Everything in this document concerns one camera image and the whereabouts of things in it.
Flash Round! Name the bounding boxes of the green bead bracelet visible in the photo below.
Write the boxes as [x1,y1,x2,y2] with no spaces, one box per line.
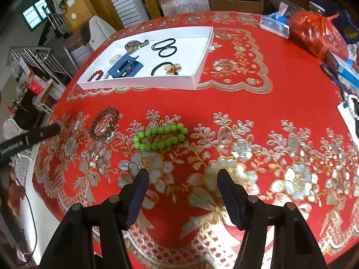
[133,123,189,151]

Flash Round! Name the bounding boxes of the black cable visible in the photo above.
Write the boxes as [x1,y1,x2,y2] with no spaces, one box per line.
[15,174,38,258]

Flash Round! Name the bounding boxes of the dark blue bag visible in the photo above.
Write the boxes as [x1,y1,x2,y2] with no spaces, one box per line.
[311,0,359,45]

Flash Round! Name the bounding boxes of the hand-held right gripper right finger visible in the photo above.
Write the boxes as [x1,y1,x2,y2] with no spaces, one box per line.
[217,169,328,269]

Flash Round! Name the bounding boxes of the white radiator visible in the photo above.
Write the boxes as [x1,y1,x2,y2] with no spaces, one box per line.
[99,0,149,28]

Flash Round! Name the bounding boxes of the flower hair tie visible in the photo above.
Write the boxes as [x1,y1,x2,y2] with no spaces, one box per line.
[151,62,184,77]

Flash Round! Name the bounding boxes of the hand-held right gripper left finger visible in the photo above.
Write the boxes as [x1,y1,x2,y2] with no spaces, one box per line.
[39,168,150,269]

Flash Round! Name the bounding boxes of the silver wristwatch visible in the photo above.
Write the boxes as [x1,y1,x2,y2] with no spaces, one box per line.
[124,40,150,55]

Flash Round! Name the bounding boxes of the white chair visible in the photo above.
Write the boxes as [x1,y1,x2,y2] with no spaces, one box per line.
[81,15,117,51]

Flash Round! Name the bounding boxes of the metal railing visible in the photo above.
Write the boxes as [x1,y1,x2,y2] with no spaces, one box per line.
[8,46,70,82]

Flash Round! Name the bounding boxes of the orange plastic bag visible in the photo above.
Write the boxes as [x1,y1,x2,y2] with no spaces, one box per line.
[287,11,350,59]

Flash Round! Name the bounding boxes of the black plastic bag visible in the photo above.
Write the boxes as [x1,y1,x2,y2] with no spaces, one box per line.
[268,0,309,16]

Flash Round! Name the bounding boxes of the brown cushioned chair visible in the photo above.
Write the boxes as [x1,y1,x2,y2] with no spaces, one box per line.
[157,0,211,17]

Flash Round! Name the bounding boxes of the red bead bracelet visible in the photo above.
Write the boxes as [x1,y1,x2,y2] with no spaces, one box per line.
[86,69,105,82]

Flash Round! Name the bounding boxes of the blue tissue pack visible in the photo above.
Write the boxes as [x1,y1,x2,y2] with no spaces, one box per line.
[259,11,291,40]

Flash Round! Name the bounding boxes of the white bead bracelet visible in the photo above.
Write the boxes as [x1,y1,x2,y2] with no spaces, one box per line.
[344,94,359,121]

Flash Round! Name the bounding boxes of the blue hair claw clip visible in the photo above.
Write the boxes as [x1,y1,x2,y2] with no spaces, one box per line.
[108,54,144,79]

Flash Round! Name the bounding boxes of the blue box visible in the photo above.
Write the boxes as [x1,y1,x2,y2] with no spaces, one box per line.
[327,52,359,90]

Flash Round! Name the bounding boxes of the brown bead bracelet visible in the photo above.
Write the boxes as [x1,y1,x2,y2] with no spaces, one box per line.
[88,107,124,142]

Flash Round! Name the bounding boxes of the red floral tablecloth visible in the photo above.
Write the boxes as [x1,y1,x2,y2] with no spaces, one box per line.
[32,11,359,267]

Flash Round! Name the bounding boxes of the white cardboard box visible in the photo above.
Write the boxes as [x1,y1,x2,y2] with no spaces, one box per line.
[77,26,215,91]

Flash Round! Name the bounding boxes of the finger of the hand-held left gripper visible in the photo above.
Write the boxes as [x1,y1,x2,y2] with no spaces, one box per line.
[26,123,61,147]

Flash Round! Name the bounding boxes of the window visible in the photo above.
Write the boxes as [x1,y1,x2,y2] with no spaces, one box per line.
[22,0,52,33]

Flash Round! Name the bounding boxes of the black hair tie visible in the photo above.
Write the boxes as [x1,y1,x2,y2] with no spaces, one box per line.
[158,45,177,57]
[151,38,177,51]

